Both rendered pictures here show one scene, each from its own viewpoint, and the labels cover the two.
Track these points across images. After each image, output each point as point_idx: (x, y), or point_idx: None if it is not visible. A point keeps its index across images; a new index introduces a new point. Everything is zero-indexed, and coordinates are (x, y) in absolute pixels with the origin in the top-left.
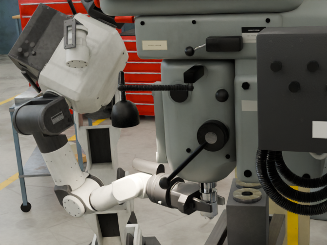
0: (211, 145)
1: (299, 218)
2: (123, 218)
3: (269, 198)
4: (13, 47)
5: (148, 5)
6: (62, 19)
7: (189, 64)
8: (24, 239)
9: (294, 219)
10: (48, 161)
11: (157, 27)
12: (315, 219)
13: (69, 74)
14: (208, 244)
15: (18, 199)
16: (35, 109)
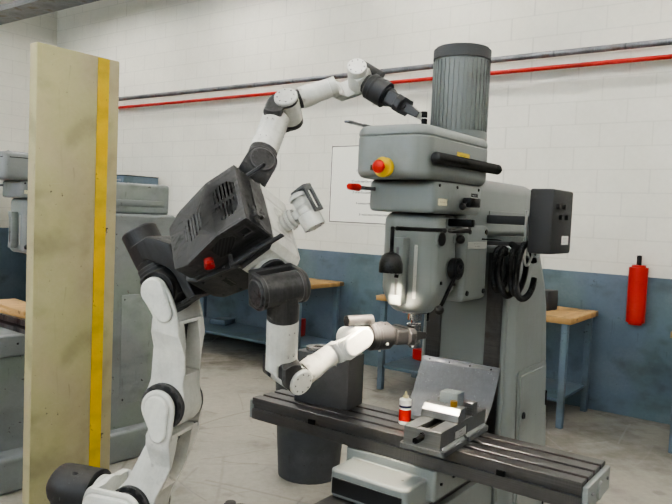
0: (459, 275)
1: (100, 460)
2: (194, 433)
3: (70, 446)
4: (245, 210)
5: (446, 172)
6: (255, 185)
7: (444, 218)
8: None
9: (96, 463)
10: (291, 334)
11: (444, 189)
12: (20, 490)
13: (287, 240)
14: (314, 411)
15: None
16: (291, 274)
